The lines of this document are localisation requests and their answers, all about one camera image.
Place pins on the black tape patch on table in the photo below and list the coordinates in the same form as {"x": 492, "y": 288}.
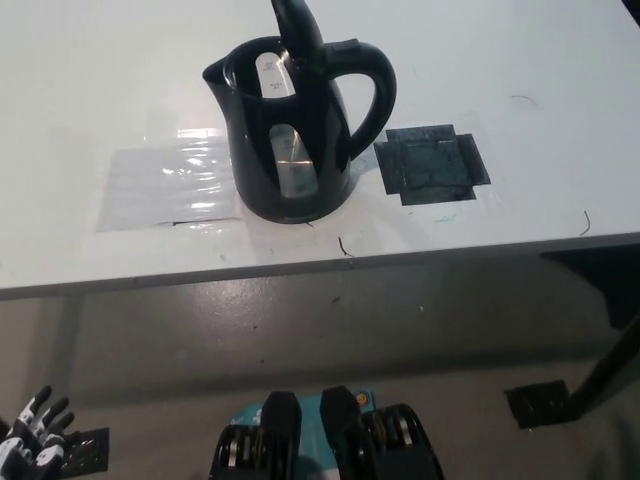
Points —
{"x": 430, "y": 170}

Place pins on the robot torso black teal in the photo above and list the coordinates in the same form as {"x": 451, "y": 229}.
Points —
{"x": 345, "y": 440}

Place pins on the dark table frame bracket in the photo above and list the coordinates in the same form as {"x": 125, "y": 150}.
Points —
{"x": 610, "y": 285}

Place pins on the black tape square on floor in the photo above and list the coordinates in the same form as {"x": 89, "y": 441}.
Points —
{"x": 92, "y": 450}
{"x": 535, "y": 407}

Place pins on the clear plastic sheet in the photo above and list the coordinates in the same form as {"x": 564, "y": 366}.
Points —
{"x": 160, "y": 190}

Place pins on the black electric kettle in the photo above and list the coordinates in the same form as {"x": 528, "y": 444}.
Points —
{"x": 250, "y": 165}

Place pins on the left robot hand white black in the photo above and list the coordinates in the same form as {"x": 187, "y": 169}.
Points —
{"x": 30, "y": 440}

